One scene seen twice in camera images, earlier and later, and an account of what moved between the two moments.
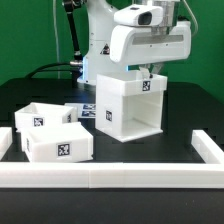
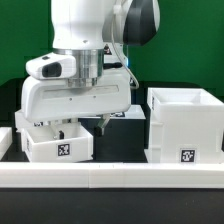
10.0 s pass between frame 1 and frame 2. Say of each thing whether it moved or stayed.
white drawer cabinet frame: moved
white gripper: moved
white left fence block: stayed
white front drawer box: stayed
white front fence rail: stayed
